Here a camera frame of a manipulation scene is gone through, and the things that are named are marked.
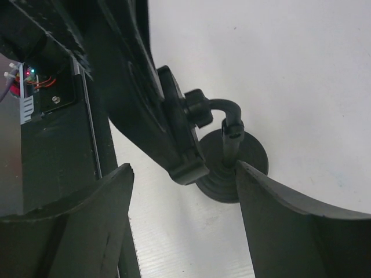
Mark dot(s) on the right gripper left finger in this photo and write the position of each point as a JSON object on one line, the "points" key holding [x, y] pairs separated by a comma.
{"points": [[77, 236]]}

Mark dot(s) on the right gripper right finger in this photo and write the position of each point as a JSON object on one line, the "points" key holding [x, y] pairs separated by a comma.
{"points": [[290, 234]]}

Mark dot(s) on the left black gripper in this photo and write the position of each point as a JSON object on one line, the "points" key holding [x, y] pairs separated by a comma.
{"points": [[28, 26]]}

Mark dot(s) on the black smartphone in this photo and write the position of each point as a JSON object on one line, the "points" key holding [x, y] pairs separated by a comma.
{"points": [[117, 43]]}

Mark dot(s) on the black phone stand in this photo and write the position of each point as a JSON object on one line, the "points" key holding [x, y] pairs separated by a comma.
{"points": [[211, 137]]}

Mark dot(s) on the left white cable duct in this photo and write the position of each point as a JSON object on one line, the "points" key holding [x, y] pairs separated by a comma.
{"points": [[26, 102]]}

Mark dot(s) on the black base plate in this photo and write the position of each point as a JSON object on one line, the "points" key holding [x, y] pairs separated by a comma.
{"points": [[70, 147]]}

